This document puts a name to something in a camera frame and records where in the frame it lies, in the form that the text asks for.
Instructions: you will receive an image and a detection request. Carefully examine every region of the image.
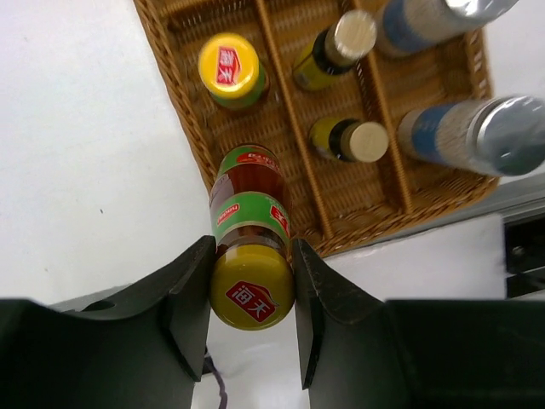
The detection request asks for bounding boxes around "aluminium front rail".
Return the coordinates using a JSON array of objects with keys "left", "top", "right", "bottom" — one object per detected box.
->
[{"left": 327, "top": 173, "right": 544, "bottom": 256}]

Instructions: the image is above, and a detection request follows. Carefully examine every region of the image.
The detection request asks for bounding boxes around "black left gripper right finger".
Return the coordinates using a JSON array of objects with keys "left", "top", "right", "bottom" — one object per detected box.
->
[{"left": 292, "top": 239, "right": 544, "bottom": 408}]

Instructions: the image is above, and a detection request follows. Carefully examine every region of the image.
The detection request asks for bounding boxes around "white canister silver lid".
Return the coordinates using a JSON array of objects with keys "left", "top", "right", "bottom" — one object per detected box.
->
[
  {"left": 375, "top": 0, "right": 517, "bottom": 57},
  {"left": 398, "top": 95, "right": 544, "bottom": 177}
]

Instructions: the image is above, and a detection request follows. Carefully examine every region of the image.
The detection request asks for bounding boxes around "brown wicker divided tray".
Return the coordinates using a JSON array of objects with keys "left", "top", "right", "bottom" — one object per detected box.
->
[{"left": 135, "top": 1, "right": 497, "bottom": 256}]

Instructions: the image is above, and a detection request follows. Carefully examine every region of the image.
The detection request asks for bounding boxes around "small brown bottle beige cap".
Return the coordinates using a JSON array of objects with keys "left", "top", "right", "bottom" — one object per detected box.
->
[{"left": 292, "top": 9, "right": 377, "bottom": 91}]

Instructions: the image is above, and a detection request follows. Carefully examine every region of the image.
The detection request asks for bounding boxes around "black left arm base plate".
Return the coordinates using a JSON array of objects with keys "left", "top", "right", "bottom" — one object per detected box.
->
[{"left": 504, "top": 215, "right": 544, "bottom": 298}]

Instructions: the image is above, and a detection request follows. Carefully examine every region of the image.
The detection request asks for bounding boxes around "sauce bottle yellow cap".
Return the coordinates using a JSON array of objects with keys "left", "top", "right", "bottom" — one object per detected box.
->
[
  {"left": 208, "top": 143, "right": 296, "bottom": 331},
  {"left": 198, "top": 32, "right": 269, "bottom": 111}
]

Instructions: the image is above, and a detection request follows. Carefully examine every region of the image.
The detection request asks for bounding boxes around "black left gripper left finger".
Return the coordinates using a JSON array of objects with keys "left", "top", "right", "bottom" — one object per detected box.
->
[{"left": 1, "top": 236, "right": 216, "bottom": 408}]

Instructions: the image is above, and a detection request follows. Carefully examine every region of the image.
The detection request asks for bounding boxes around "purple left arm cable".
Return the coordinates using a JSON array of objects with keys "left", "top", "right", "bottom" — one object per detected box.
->
[{"left": 204, "top": 355, "right": 231, "bottom": 409}]

